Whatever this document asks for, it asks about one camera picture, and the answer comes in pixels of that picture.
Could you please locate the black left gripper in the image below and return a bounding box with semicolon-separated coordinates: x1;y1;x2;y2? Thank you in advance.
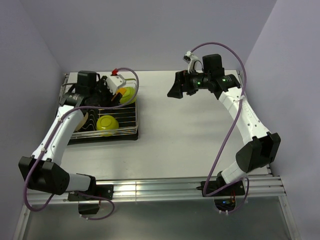
89;76;123;112

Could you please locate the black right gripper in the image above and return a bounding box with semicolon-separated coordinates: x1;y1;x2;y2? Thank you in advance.
167;67;211;99

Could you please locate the orange bowl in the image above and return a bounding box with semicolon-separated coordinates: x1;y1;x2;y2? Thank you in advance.
111;87;127;102

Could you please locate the lime green bowl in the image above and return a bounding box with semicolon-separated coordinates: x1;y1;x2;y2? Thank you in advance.
96;115;119;131

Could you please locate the white square bowl green outside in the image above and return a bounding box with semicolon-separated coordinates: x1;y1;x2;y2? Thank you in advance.
118;86;136;104

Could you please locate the black patterned bowl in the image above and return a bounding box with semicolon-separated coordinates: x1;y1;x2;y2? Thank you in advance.
74;112;89;132

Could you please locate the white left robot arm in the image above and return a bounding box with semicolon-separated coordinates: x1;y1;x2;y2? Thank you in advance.
18;70;126;200

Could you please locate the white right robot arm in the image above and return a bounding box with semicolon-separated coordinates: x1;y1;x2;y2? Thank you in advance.
167;51;281;195

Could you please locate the steel wire dish rack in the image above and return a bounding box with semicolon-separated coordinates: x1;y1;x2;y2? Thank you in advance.
70;78;139;144

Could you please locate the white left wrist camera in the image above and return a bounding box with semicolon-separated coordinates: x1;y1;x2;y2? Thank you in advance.
105;68;126;95

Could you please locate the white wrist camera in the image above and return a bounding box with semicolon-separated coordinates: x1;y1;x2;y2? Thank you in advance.
183;51;202;74
105;68;126;95

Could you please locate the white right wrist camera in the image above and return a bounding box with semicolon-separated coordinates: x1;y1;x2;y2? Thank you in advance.
183;51;202;74

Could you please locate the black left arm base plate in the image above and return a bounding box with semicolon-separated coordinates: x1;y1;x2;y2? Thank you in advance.
67;184;114;202

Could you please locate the aluminium table edge rail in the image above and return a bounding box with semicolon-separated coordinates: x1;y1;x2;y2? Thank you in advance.
24;174;287;205

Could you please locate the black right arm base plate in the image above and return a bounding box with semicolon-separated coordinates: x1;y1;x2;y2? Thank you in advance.
206;180;245;197

